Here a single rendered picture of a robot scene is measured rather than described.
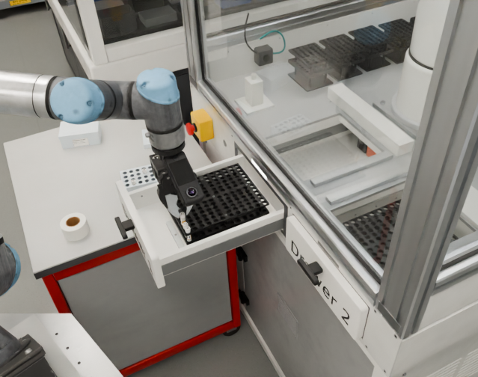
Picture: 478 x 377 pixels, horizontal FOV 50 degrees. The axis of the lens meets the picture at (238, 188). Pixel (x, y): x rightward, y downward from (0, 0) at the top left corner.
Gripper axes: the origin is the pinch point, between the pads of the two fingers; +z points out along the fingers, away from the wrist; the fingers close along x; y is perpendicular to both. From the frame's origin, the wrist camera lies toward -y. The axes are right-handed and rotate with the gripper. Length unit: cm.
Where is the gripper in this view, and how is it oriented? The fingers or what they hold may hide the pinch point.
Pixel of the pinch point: (182, 214)
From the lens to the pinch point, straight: 118.6
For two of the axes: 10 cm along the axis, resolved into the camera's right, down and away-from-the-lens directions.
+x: -9.0, 3.3, -2.9
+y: -4.3, -6.0, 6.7
